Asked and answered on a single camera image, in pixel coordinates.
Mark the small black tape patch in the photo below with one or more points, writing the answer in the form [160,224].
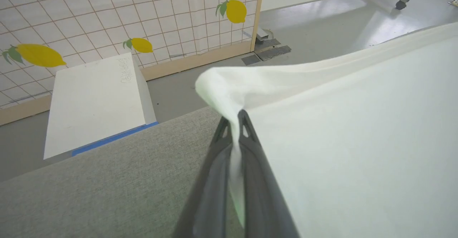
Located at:
[250,59]

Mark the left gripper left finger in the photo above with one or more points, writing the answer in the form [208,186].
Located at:
[207,195]

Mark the grey metal panel foot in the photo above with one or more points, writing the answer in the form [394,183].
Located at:
[264,35]

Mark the lemon print grid panel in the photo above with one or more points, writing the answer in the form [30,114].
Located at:
[107,12]

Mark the white garment with LUCKY label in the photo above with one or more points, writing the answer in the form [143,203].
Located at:
[357,141]

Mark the white rectangular block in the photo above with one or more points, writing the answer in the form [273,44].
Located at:
[93,105]

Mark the large black tape patch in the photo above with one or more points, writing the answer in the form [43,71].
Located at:
[275,52]

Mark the blue tape strip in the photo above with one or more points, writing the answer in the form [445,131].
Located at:
[114,137]

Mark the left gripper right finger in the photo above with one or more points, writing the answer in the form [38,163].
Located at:
[261,195]

